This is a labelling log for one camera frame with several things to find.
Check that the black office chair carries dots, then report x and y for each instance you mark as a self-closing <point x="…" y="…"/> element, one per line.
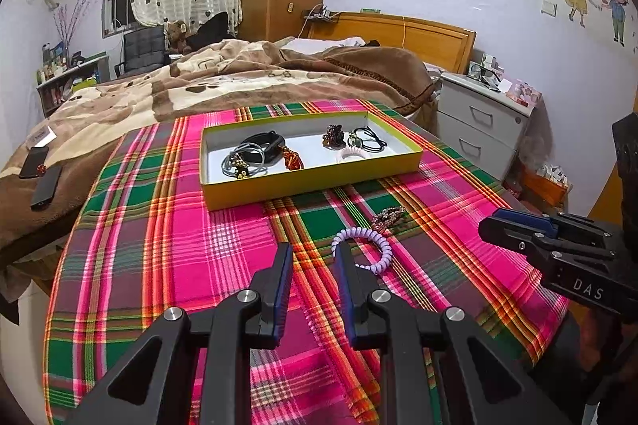
<point x="144" y="46"/>

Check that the yellow cardboard box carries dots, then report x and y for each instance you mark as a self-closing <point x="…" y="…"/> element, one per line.
<point x="299" y="183"/>

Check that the pink floral box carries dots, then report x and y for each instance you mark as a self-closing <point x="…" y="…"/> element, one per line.
<point x="523" y="91"/>

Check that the wooden bed headboard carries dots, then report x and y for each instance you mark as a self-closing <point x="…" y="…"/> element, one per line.
<point x="438" y="41"/>

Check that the dried flower branches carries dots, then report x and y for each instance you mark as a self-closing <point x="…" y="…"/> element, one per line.
<point x="67" y="26"/>

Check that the window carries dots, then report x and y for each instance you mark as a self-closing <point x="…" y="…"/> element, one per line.
<point x="117" y="8"/>

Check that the brown beaded scrunchie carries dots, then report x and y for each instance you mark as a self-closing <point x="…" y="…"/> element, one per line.
<point x="389" y="219"/>

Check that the black wristband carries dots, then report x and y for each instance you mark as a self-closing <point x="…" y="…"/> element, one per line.
<point x="271" y="139"/>

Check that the brown patterned blanket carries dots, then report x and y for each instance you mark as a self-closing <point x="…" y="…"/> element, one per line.
<point x="149" y="91"/>

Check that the black phone with red charm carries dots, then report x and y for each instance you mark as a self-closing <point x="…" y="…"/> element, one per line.
<point x="32" y="160"/>

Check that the black smartphone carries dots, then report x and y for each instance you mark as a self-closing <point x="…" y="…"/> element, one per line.
<point x="45" y="188"/>

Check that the green white boxes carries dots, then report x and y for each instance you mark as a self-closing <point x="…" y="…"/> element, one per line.
<point x="486" y="71"/>

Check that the white nightstand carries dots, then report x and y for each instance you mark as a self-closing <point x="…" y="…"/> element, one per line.
<point x="473" y="115"/>

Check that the white pillow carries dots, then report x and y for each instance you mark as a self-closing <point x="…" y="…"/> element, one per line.
<point x="344" y="42"/>

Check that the pink green plaid cloth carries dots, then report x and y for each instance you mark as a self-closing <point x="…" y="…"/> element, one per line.
<point x="149" y="255"/>

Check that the white wall socket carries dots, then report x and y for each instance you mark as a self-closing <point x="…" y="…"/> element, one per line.
<point x="549" y="7"/>

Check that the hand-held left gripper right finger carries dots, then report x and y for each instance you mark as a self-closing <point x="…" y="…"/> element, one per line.
<point x="343" y="278"/>

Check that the power strip shelf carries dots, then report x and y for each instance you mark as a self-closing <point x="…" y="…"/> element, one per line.
<point x="321" y="15"/>

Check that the brown teddy bear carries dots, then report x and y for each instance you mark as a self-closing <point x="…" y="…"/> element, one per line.
<point x="177" y="37"/>

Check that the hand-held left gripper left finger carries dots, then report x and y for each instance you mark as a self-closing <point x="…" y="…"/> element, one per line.
<point x="286" y="275"/>

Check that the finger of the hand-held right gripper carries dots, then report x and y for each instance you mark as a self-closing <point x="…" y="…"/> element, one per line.
<point x="523" y="218"/>
<point x="508" y="238"/>

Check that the white bookshelf desk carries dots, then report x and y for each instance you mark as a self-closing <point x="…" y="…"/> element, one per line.
<point x="75" y="73"/>

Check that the person's dark trousers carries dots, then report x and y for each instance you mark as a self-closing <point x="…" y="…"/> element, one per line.
<point x="613" y="380"/>

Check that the black cloth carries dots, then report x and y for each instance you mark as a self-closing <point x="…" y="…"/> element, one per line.
<point x="212" y="31"/>

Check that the white card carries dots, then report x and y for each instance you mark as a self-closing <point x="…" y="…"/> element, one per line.
<point x="42" y="136"/>

